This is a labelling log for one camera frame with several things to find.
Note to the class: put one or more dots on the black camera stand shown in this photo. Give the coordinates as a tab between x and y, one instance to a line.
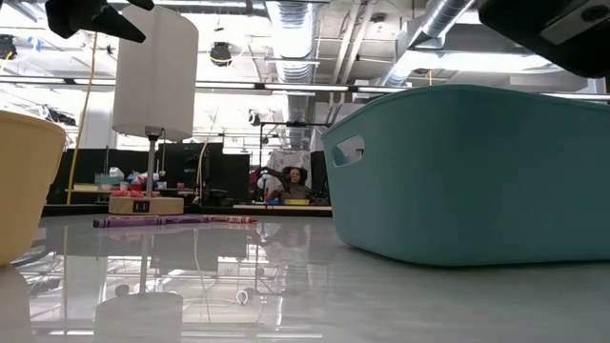
286	125

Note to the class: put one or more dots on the person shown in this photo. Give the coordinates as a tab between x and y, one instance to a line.
295	186

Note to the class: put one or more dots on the silver ventilation duct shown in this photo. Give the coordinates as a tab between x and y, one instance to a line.
293	38
429	24

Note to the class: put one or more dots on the black hanging ceiling fixture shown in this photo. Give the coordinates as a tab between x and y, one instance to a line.
220	53

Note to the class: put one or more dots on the cluttered wooden shelf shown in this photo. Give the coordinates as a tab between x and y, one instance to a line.
90	187

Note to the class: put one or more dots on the white cylindrical lamp shade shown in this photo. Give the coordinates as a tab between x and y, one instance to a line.
155	71

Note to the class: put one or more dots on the yellow plastic bin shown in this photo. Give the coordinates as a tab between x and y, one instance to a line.
24	190

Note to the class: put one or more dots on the red crayon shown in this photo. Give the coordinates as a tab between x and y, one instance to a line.
238	220

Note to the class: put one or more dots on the large teal plastic bin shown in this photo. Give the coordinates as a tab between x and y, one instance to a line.
467	176

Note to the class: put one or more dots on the black metal table frame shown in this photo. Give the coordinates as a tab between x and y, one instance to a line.
71	210

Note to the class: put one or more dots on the white patterned cloth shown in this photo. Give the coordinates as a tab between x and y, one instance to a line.
281	159

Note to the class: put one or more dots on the black chair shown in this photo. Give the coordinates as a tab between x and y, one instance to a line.
219	195

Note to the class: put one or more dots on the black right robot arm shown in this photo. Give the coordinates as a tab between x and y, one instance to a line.
524	28

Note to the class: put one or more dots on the ceiling light bar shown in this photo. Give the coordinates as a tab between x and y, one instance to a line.
305	87

